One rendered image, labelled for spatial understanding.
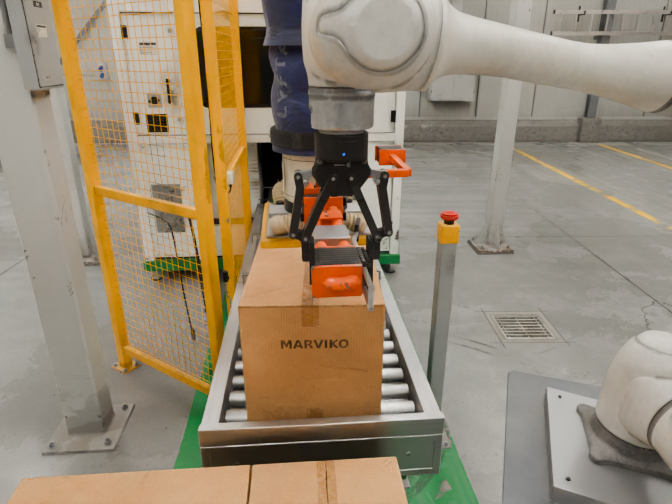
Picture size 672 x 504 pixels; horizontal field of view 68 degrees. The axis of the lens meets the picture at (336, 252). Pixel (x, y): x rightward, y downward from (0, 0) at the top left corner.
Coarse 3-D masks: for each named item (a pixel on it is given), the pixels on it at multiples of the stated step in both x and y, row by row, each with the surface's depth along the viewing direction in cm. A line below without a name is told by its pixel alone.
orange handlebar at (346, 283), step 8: (392, 160) 153; (400, 160) 148; (400, 168) 142; (408, 168) 138; (392, 176) 137; (400, 176) 137; (312, 184) 123; (336, 208) 103; (320, 216) 96; (328, 216) 96; (336, 216) 96; (320, 224) 94; (328, 224) 100; (336, 224) 94; (328, 280) 71; (336, 280) 71; (344, 280) 71; (352, 280) 71; (360, 280) 73; (328, 288) 72; (336, 288) 71; (344, 288) 71; (352, 288) 72
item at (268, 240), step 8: (280, 200) 141; (264, 208) 145; (264, 216) 137; (264, 224) 131; (264, 232) 125; (272, 232) 124; (288, 232) 124; (264, 240) 120; (272, 240) 120; (280, 240) 120; (288, 240) 120; (296, 240) 120; (264, 248) 120; (272, 248) 120
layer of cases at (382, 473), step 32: (32, 480) 130; (64, 480) 130; (96, 480) 130; (128, 480) 130; (160, 480) 130; (192, 480) 130; (224, 480) 130; (256, 480) 130; (288, 480) 130; (320, 480) 130; (352, 480) 130; (384, 480) 130
